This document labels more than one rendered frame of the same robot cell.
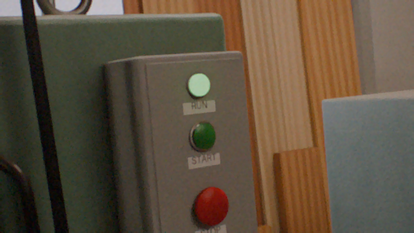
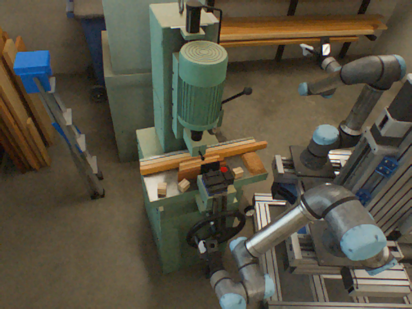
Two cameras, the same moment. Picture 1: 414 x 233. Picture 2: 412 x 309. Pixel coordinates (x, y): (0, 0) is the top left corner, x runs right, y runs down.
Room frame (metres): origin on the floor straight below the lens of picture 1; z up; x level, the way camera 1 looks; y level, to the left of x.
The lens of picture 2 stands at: (0.26, 1.34, 2.06)
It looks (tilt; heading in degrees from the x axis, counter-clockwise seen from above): 47 degrees down; 279
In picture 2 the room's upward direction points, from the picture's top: 8 degrees clockwise
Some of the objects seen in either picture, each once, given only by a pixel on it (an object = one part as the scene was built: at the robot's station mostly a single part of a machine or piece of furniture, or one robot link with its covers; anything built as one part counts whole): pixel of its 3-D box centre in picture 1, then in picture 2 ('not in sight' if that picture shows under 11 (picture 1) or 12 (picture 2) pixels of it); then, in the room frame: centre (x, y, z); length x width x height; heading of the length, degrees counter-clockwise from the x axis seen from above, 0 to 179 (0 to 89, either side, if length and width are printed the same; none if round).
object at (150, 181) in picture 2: not in sight; (208, 180); (0.38, 0.44, 0.87); 0.61 x 0.30 x 0.06; 35
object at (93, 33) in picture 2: not in sight; (111, 47); (1.75, -1.13, 0.48); 0.64 x 0.54 x 0.97; 32
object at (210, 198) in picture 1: (212, 206); not in sight; (0.51, 0.01, 1.36); 0.03 x 0.01 x 0.03; 125
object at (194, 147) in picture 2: not in sight; (194, 141); (0.49, 0.35, 1.03); 0.14 x 0.07 x 0.09; 125
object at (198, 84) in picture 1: (199, 84); not in sight; (0.52, 0.01, 1.46); 0.02 x 0.01 x 0.02; 125
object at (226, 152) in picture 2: not in sight; (206, 157); (0.42, 0.33, 0.92); 0.67 x 0.02 x 0.04; 35
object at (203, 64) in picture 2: not in sight; (201, 87); (0.48, 0.37, 1.35); 0.18 x 0.18 x 0.31
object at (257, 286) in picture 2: not in sight; (254, 283); (0.11, 0.91, 0.99); 0.11 x 0.11 x 0.08; 32
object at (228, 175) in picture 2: not in sight; (218, 179); (0.33, 0.51, 0.99); 0.13 x 0.11 x 0.06; 35
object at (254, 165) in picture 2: not in sight; (253, 161); (0.19, 0.28, 0.92); 0.14 x 0.09 x 0.04; 125
